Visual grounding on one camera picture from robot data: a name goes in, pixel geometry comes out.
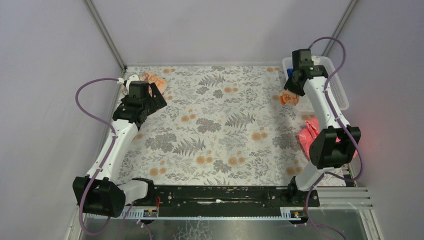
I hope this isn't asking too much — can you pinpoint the purple cable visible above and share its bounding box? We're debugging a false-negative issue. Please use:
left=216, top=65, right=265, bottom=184
left=74, top=77, right=137, bottom=240
left=294, top=36, right=364, bottom=240

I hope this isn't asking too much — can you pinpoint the peach lettered towel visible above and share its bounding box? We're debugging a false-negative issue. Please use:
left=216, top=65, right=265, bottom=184
left=121, top=71, right=168, bottom=95

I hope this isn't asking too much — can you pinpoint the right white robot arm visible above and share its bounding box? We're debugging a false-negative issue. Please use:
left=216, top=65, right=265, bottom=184
left=280, top=48, right=361, bottom=201

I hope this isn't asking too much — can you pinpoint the floral table mat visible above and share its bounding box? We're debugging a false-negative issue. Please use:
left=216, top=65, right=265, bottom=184
left=116, top=66, right=314, bottom=186

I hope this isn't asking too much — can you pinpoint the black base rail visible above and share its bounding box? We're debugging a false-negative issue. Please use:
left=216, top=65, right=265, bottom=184
left=135, top=185, right=320, bottom=218

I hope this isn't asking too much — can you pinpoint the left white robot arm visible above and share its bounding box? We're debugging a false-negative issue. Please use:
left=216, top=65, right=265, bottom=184
left=72, top=79, right=167, bottom=218

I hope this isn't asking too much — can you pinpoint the pink folded towel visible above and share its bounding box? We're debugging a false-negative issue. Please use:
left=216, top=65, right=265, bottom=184
left=297, top=118, right=359, bottom=160

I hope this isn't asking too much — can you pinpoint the orange cartoon towel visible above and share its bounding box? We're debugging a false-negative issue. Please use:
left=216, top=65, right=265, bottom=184
left=279, top=90, right=299, bottom=106

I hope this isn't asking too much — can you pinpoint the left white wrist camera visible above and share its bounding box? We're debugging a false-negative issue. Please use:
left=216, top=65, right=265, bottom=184
left=117, top=74, right=140, bottom=95

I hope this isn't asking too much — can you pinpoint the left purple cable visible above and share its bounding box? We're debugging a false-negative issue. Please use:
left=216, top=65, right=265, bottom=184
left=74, top=77, right=137, bottom=240

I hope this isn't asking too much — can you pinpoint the blue rolled towel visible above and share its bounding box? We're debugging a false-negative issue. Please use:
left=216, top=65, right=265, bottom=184
left=286, top=68, right=293, bottom=79

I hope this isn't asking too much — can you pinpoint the white plastic basket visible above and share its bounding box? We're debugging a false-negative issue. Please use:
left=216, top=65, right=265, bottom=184
left=282, top=55, right=350, bottom=115

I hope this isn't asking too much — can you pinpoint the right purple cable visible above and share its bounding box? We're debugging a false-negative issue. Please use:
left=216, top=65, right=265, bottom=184
left=294, top=36, right=364, bottom=240

